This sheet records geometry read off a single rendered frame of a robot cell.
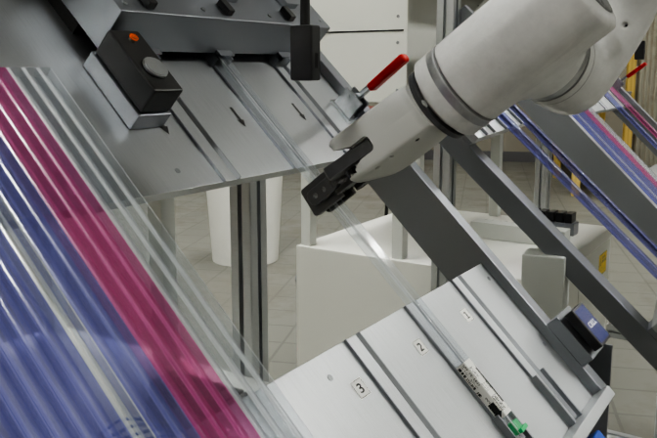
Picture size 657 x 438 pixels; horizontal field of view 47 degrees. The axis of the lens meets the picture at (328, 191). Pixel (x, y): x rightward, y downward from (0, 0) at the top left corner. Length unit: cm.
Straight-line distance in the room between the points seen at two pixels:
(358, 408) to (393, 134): 24
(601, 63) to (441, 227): 32
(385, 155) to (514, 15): 16
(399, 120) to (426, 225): 29
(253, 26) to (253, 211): 36
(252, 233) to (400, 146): 49
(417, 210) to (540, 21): 38
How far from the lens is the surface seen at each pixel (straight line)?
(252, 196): 112
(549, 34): 64
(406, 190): 95
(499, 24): 65
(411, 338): 72
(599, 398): 88
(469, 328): 81
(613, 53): 73
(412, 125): 67
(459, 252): 93
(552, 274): 112
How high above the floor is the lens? 108
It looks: 9 degrees down
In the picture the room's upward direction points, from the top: straight up
